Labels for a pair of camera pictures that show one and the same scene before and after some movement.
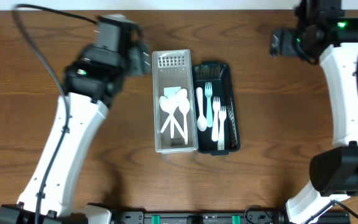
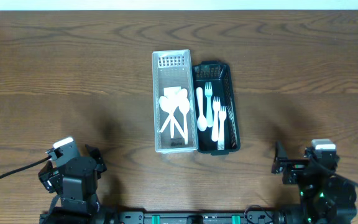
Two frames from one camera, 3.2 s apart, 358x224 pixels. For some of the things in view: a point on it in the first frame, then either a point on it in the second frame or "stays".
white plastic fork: [222, 116] stays
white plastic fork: [216, 106] stays
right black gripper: [286, 47] -> [296, 167]
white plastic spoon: [180, 94] stays
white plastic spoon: [202, 122] stays
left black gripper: [133, 67] -> [51, 175]
